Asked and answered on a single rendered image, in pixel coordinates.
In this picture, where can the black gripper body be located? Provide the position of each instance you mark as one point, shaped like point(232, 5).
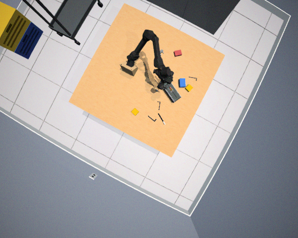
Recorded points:
point(161, 86)

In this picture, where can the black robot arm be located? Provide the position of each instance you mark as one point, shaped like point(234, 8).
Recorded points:
point(161, 70)

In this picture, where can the blue rectangular block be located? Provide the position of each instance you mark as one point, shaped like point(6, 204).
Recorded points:
point(182, 83)

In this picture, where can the red flat block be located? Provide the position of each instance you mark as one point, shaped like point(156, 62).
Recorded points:
point(177, 53)

